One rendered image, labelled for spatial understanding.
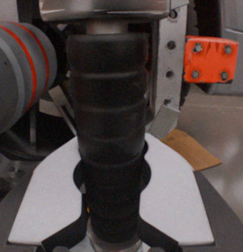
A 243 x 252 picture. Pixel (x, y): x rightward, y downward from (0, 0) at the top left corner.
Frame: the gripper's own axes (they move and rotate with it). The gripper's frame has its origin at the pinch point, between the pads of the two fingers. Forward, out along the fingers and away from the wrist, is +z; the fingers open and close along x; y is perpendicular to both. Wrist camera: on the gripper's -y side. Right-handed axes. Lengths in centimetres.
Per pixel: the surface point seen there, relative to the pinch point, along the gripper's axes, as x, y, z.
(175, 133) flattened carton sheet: 49, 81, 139
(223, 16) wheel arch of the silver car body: 23.1, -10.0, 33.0
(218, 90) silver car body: 24.2, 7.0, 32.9
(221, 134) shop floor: 94, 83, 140
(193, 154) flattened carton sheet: 55, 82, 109
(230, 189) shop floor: 69, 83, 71
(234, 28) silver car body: 26.1, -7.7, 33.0
